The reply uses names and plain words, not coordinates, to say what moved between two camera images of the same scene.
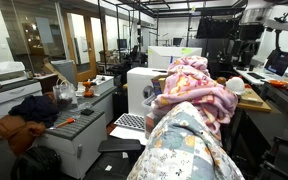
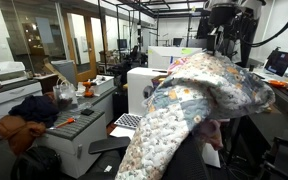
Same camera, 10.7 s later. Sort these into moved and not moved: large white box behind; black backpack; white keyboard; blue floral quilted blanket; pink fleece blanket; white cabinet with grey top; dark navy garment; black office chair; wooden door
Moved: blue floral quilted blanket; pink fleece blanket; black office chair
Not moved: large white box behind; white cabinet with grey top; wooden door; dark navy garment; white keyboard; black backpack
